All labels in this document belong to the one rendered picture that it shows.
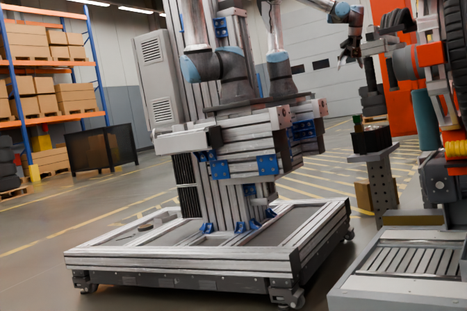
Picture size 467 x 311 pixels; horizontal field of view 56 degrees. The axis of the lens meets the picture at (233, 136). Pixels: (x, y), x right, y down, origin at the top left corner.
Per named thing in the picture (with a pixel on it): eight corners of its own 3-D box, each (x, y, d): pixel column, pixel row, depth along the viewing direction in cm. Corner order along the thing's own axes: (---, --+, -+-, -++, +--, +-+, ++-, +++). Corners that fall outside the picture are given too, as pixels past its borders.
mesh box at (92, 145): (112, 172, 909) (103, 126, 904) (71, 177, 973) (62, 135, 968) (140, 164, 985) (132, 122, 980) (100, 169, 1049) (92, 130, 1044)
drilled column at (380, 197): (395, 230, 235) (383, 154, 233) (377, 230, 241) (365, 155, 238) (399, 225, 243) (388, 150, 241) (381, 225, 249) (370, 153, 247)
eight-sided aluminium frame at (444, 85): (455, 135, 143) (430, -31, 140) (433, 137, 146) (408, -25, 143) (470, 117, 188) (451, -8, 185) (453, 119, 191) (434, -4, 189)
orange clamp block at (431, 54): (448, 62, 141) (445, 62, 133) (422, 67, 145) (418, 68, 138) (445, 41, 141) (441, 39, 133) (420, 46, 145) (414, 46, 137)
